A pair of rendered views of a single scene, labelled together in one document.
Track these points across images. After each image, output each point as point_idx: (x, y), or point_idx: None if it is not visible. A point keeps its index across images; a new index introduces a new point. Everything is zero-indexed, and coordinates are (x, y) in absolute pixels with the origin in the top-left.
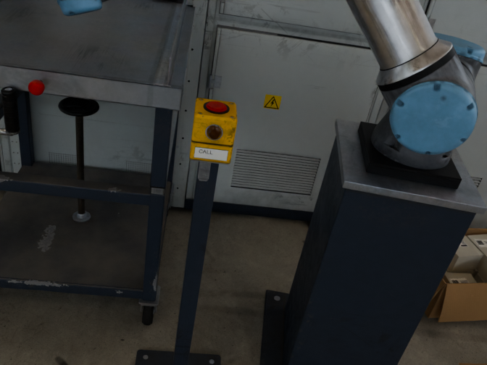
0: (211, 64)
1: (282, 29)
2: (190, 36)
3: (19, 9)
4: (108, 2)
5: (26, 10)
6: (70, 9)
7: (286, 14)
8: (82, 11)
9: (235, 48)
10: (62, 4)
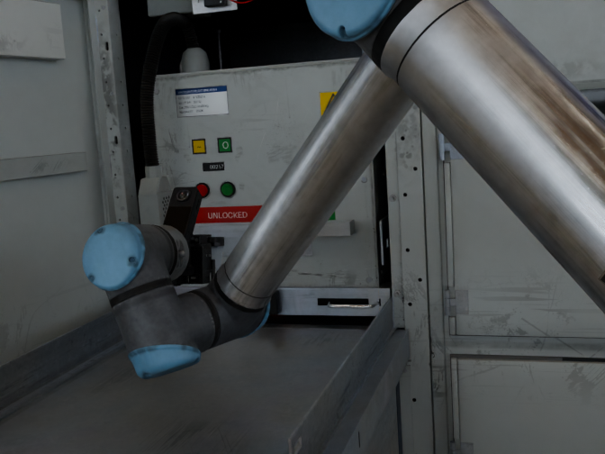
0: (452, 422)
1: (572, 348)
2: (383, 383)
3: (124, 369)
4: (266, 340)
5: (133, 370)
6: (143, 368)
7: (571, 322)
8: (162, 369)
9: (487, 390)
10: (133, 362)
